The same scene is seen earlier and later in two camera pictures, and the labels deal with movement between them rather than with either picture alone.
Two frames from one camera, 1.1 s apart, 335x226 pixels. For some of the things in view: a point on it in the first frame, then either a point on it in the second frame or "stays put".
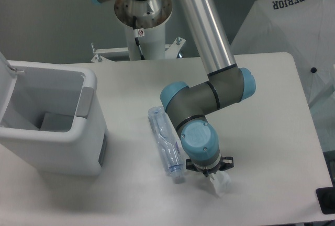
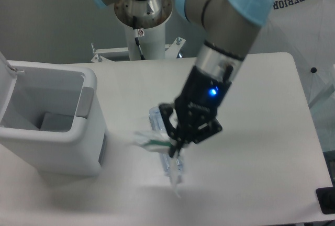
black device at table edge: (326, 199) stays put
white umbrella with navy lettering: (299, 20) stays put
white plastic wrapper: (222, 181) to (163, 144)
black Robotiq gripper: (225, 163) to (197, 103)
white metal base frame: (171, 51) stays put
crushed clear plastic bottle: (167, 143) stays put
